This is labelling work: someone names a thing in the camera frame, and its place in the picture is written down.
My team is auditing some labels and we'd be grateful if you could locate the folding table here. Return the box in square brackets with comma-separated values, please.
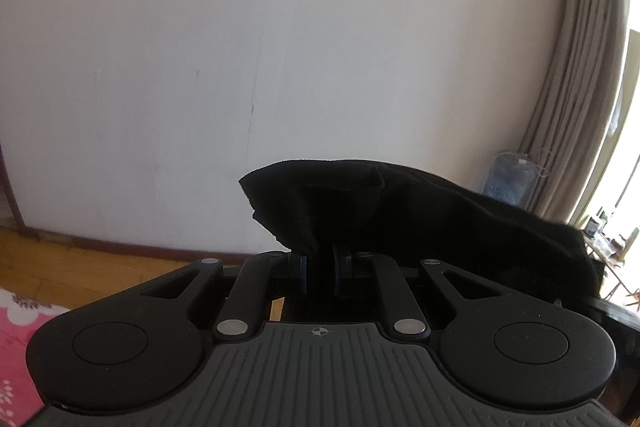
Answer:
[581, 206, 640, 309]

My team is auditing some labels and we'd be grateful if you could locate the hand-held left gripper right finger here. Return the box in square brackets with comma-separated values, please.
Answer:
[332, 244, 501, 343]

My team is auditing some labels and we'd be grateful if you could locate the beige curtain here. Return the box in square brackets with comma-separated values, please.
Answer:
[519, 0, 632, 229]

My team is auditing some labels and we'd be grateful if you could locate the black T-shirt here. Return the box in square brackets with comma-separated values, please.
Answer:
[239, 159, 607, 309]

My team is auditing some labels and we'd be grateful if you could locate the pink floral blanket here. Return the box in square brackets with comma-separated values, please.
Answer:
[0, 287, 72, 427]

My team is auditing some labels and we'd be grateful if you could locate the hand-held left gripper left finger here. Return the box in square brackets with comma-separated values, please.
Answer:
[140, 249, 308, 343]

